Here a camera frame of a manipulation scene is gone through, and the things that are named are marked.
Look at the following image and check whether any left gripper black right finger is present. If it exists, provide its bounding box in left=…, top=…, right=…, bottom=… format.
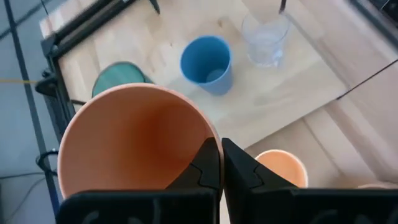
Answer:
left=222, top=138, right=296, bottom=224

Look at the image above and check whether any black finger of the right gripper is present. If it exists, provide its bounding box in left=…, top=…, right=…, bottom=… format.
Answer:
left=148, top=0, right=161, bottom=16

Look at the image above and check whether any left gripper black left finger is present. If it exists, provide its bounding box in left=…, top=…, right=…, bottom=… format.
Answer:
left=166, top=138, right=222, bottom=191

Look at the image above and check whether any blue plastic cup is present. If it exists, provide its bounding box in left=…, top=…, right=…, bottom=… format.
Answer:
left=179, top=34, right=234, bottom=96

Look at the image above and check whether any teal faceted plastic tumbler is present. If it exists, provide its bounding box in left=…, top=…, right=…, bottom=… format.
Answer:
left=91, top=61, right=154, bottom=98

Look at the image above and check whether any peach plastic cup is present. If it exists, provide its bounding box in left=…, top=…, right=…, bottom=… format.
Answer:
left=57, top=82, right=225, bottom=200

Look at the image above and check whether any clear glass mug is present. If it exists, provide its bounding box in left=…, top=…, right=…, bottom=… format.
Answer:
left=241, top=8, right=292, bottom=68

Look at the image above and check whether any orange mug with handle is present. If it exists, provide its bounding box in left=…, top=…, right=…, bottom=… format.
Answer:
left=254, top=149, right=309, bottom=189

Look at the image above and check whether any black aluminium table frame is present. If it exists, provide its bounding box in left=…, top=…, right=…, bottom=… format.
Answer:
left=34, top=0, right=398, bottom=144

